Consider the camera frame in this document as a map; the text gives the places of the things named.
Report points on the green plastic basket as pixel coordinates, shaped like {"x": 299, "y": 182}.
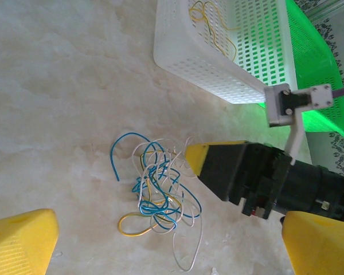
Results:
{"x": 312, "y": 57}

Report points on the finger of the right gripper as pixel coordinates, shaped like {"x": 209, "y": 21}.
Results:
{"x": 220, "y": 169}

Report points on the pile of rubber bands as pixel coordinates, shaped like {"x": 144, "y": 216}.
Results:
{"x": 149, "y": 210}

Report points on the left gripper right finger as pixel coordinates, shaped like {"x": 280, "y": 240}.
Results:
{"x": 324, "y": 246}

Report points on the white plastic basket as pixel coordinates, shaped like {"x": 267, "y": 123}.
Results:
{"x": 206, "y": 68}

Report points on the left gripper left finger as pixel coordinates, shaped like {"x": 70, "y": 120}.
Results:
{"x": 17, "y": 243}

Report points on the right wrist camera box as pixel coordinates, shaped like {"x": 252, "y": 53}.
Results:
{"x": 276, "y": 109}

